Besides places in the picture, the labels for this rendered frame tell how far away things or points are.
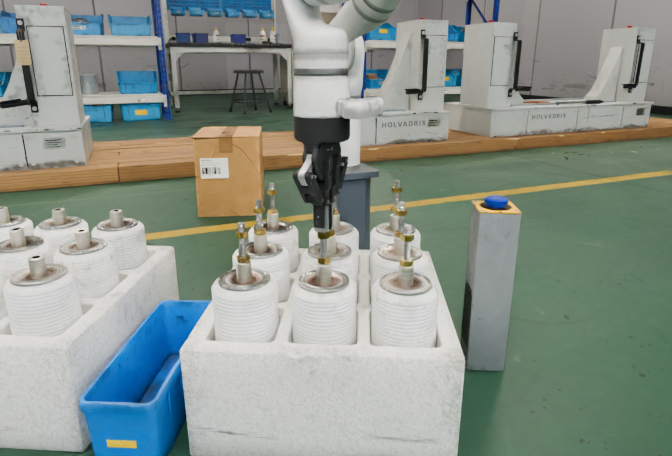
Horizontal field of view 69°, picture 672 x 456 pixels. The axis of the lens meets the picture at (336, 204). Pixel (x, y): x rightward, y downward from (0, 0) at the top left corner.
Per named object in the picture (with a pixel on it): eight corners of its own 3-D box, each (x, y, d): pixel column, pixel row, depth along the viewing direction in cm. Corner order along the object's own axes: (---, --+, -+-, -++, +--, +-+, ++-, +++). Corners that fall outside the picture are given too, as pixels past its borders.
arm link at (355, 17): (352, -31, 95) (394, -27, 99) (308, 43, 119) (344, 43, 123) (362, 12, 94) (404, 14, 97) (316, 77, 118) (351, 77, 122)
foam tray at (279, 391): (249, 321, 109) (245, 246, 104) (424, 326, 107) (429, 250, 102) (189, 456, 72) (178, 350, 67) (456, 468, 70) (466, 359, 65)
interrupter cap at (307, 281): (307, 299, 67) (307, 294, 67) (292, 277, 74) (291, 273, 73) (357, 290, 69) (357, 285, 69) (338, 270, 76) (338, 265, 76)
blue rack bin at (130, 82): (118, 91, 513) (116, 71, 507) (157, 90, 527) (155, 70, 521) (118, 94, 469) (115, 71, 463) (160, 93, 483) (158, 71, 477)
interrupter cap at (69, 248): (75, 240, 89) (75, 236, 89) (116, 241, 88) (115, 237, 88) (49, 256, 82) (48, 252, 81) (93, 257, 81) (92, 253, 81)
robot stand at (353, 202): (307, 269, 137) (305, 164, 129) (354, 261, 143) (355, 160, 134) (326, 290, 124) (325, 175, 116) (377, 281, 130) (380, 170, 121)
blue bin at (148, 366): (167, 353, 98) (161, 299, 94) (221, 355, 97) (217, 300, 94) (86, 475, 69) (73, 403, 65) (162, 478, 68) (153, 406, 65)
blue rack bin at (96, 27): (64, 37, 483) (61, 14, 477) (106, 37, 496) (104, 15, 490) (56, 34, 438) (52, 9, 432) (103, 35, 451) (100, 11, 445)
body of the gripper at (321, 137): (311, 106, 70) (312, 170, 72) (280, 111, 62) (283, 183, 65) (360, 107, 67) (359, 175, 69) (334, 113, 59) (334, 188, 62)
